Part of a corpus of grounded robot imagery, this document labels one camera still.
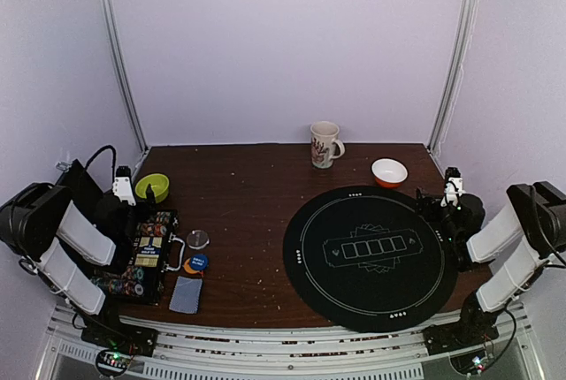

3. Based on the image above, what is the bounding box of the white orange bowl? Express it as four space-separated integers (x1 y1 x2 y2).
371 158 408 188

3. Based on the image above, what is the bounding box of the blue small blind button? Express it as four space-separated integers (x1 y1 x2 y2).
189 254 209 271

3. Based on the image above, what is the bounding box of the blue playing card deck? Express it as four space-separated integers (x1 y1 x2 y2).
169 277 203 315

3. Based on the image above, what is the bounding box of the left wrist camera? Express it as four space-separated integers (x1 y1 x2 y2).
112 165 136 206

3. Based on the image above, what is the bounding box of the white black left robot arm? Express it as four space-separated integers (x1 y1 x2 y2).
1 161 145 350

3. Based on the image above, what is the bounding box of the aluminium frame post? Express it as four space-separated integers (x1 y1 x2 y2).
427 0 478 158
100 0 149 152

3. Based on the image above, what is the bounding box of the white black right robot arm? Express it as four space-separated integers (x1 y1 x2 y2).
417 179 565 354

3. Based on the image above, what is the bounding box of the left aluminium frame post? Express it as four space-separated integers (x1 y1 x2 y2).
100 0 149 152

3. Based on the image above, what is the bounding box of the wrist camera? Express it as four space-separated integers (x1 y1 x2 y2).
440 167 464 207
112 165 136 206

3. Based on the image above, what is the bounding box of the orange big blind button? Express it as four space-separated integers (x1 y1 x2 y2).
183 259 203 275

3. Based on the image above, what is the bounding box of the green bowl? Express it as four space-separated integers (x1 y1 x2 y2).
134 173 170 203

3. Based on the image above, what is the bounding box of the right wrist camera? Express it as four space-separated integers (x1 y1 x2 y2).
440 167 464 207

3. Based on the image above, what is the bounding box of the floral ceramic mug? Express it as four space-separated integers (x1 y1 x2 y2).
310 121 346 169

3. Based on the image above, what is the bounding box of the black poker chip case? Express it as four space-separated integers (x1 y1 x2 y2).
91 209 186 305

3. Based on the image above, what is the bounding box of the right aluminium frame post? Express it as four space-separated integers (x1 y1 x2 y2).
427 0 478 158

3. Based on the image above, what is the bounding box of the round black poker mat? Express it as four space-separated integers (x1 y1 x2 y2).
283 186 458 333

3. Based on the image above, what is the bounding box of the aluminium front rail base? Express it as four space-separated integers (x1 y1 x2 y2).
37 302 547 380

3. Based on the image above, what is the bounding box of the clear dealer button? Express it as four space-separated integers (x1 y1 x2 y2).
187 230 210 250

